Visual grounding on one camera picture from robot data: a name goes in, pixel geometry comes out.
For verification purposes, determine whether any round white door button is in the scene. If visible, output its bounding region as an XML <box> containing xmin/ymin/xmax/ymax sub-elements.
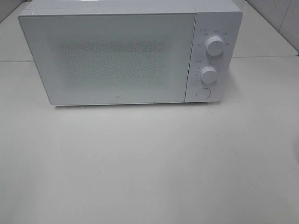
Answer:
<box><xmin>196</xmin><ymin>88</ymin><xmax>211</xmax><ymax>101</ymax></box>

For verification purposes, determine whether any white microwave door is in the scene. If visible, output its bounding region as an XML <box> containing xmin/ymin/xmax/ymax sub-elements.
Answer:
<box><xmin>19</xmin><ymin>14</ymin><xmax>195</xmax><ymax>106</ymax></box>

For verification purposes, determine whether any lower white timer knob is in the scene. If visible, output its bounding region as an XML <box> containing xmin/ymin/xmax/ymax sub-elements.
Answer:
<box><xmin>200</xmin><ymin>66</ymin><xmax>218</xmax><ymax>84</ymax></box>

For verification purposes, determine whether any white microwave oven body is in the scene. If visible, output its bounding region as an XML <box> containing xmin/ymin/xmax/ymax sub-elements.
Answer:
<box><xmin>18</xmin><ymin>0</ymin><xmax>243</xmax><ymax>103</ymax></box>

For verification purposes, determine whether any upper white power knob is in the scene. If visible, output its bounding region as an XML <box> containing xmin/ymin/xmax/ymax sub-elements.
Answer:
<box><xmin>205</xmin><ymin>35</ymin><xmax>225</xmax><ymax>56</ymax></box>

